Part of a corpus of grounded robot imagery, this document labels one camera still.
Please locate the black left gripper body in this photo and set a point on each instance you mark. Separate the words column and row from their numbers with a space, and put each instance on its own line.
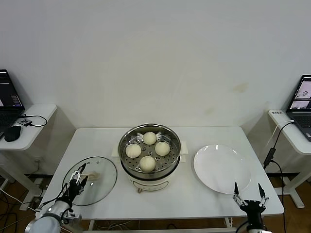
column 74, row 188

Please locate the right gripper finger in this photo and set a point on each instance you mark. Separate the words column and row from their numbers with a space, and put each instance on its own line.
column 261, row 190
column 236, row 190

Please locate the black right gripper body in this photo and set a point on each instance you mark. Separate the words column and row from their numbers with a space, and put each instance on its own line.
column 252, row 208

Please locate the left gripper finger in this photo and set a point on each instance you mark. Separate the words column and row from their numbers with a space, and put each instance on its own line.
column 77, row 172
column 84, row 182

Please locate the white steamed baozi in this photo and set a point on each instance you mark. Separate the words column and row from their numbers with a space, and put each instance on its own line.
column 162, row 148
column 147, row 163
column 149, row 138
column 133, row 150

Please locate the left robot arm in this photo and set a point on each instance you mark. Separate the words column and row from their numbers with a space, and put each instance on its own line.
column 48, row 223

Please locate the perforated steel steamer basket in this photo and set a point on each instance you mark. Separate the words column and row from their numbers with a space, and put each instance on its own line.
column 171, row 155

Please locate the white round plate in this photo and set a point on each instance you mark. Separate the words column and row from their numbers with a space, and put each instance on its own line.
column 218, row 167

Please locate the white side desk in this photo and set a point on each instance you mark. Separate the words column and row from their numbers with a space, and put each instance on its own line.
column 36, row 136
column 295, row 143

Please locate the small black hub device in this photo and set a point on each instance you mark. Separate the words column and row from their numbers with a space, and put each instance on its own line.
column 24, row 121

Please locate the black computer mouse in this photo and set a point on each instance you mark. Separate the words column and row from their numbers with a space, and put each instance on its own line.
column 12, row 133

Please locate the grey open laptop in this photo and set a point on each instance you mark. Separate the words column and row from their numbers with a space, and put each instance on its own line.
column 302, row 114

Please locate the black open laptop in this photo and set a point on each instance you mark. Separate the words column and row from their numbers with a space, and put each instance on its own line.
column 8, row 92

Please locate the white table frame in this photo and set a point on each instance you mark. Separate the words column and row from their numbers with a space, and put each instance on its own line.
column 158, row 230

